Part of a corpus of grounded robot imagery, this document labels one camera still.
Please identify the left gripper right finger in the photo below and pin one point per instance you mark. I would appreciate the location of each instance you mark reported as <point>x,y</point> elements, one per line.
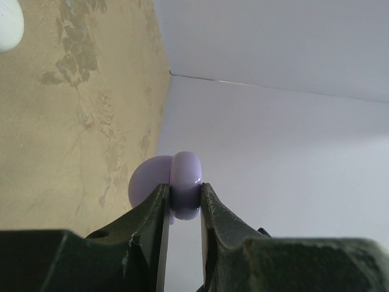
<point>237,257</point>

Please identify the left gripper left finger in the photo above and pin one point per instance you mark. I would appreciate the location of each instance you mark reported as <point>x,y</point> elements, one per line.
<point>128,254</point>

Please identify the purple earbud charging case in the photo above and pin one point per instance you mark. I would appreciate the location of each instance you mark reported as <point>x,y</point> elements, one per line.
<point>182,172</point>

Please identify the white earbud charging case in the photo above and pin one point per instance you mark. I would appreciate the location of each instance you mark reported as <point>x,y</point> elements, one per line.
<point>12,24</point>

